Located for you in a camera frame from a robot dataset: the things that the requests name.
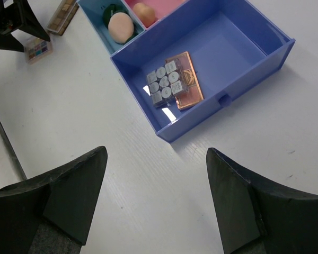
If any purple plastic bin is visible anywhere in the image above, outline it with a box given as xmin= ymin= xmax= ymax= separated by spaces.
xmin=111 ymin=1 xmax=295 ymax=143

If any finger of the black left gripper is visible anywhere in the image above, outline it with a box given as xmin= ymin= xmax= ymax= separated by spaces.
xmin=5 ymin=0 xmax=50 ymax=42
xmin=0 ymin=29 xmax=24 ymax=52

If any light blue plastic bin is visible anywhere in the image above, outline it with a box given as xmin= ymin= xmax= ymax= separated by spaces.
xmin=77 ymin=0 xmax=145 ymax=55

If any orange teardrop sponge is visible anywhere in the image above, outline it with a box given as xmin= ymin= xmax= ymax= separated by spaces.
xmin=132 ymin=3 xmax=156 ymax=28

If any three-colour blush palette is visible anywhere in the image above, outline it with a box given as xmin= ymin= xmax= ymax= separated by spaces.
xmin=165 ymin=51 xmax=204 ymax=111

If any colourful eyeshadow palette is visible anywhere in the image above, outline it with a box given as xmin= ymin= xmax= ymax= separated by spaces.
xmin=24 ymin=38 xmax=53 ymax=64

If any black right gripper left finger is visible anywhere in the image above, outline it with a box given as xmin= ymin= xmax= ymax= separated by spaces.
xmin=0 ymin=146 xmax=108 ymax=246

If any pink plastic bin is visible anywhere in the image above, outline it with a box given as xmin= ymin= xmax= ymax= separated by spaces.
xmin=125 ymin=0 xmax=185 ymax=27

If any green puff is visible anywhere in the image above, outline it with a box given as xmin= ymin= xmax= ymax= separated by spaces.
xmin=102 ymin=4 xmax=127 ymax=28
xmin=126 ymin=29 xmax=142 ymax=42

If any silver eyeshadow palette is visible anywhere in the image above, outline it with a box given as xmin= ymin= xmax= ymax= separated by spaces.
xmin=146 ymin=59 xmax=189 ymax=108

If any peach round puff with ribbon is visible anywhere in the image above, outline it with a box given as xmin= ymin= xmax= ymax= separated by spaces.
xmin=108 ymin=13 xmax=135 ymax=44

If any brown eyeshadow palette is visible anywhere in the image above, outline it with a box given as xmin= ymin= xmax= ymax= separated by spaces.
xmin=47 ymin=0 xmax=78 ymax=36

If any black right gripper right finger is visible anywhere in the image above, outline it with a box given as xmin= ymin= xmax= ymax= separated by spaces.
xmin=206 ymin=148 xmax=318 ymax=253

